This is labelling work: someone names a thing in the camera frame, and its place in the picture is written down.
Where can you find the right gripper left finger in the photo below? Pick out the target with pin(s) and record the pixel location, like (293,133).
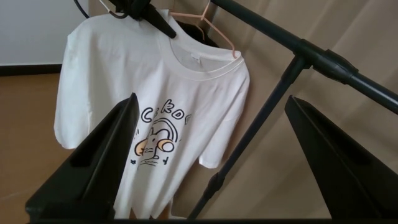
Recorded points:
(87,180)

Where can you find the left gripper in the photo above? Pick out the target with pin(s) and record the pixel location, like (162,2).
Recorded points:
(133,6)

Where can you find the black garment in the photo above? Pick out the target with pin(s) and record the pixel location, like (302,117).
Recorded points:
(194,32)

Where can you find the pink clothes hanger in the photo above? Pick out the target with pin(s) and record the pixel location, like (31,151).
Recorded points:
(217,31)

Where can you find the white garment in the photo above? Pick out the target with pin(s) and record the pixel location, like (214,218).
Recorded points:
(186,93)

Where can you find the black clothes rack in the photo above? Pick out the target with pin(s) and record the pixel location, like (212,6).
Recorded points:
(311,49)

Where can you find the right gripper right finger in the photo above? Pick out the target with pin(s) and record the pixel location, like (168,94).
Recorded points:
(342,193)

